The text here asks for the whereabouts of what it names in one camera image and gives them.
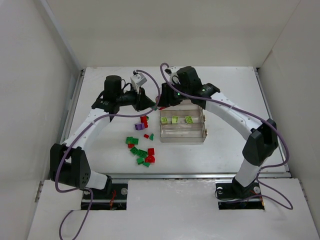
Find red lego block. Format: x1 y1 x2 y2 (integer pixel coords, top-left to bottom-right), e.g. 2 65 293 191
140 115 149 129

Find lime lego slope brick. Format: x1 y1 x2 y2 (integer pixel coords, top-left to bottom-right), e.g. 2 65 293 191
185 116 194 124
171 115 179 124

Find lime lego square brick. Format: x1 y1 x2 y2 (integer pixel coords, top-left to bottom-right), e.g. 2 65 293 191
160 117 168 124

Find purple lego round brick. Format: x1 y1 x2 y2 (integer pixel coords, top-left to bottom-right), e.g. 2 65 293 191
134 123 145 131

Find green lego brick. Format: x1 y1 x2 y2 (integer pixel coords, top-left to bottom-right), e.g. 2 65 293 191
130 146 139 155
137 149 148 159
125 136 139 145

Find red lego small brick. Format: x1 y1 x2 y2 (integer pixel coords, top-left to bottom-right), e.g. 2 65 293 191
147 148 155 156

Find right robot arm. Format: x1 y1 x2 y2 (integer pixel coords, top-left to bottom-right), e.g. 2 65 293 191
158 63 278 198

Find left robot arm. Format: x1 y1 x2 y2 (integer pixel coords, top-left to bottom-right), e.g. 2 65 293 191
49 70 156 194

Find clear compartment organizer tray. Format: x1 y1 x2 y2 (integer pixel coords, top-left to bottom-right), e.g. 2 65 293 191
159 100 208 144

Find green lego slope small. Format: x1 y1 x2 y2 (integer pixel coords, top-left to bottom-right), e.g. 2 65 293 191
149 133 154 141

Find red lego slope left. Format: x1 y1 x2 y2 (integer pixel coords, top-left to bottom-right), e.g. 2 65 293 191
128 143 135 149

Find red lego arch piece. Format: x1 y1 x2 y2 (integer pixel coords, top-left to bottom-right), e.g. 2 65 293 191
144 155 156 164

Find green lego small left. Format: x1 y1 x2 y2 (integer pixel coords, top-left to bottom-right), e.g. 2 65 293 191
136 157 145 165

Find green lego small bottom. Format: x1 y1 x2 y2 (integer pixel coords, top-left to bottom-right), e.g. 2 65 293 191
143 162 151 168

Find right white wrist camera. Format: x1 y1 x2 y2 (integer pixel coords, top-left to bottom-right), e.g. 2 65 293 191
164 66 180 84

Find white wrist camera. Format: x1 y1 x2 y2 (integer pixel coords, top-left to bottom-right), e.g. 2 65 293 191
164 66 180 84
130 71 147 93

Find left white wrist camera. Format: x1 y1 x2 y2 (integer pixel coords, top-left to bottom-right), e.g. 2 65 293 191
130 71 147 93

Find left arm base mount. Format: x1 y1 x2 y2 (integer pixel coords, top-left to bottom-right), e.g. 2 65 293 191
80 182 128 211

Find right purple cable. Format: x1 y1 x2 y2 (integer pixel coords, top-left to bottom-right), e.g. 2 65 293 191
159 62 294 210

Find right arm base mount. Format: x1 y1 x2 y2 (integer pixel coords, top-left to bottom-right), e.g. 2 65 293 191
214 182 265 210

